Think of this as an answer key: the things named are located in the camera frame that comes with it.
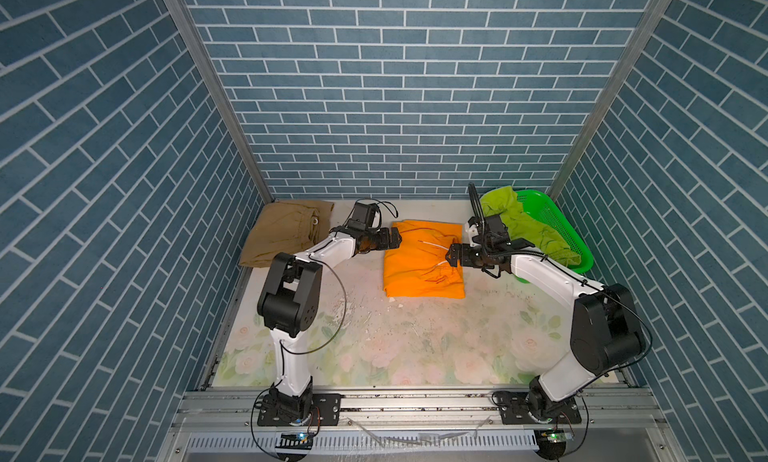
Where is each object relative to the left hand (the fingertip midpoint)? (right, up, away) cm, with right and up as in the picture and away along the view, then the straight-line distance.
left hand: (391, 239), depth 98 cm
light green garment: (+41, +14, +11) cm, 45 cm away
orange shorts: (+9, -9, 0) cm, 13 cm away
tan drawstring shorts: (-39, +4, +9) cm, 40 cm away
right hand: (+21, -4, -6) cm, 22 cm away
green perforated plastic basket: (+58, +11, +16) cm, 61 cm away
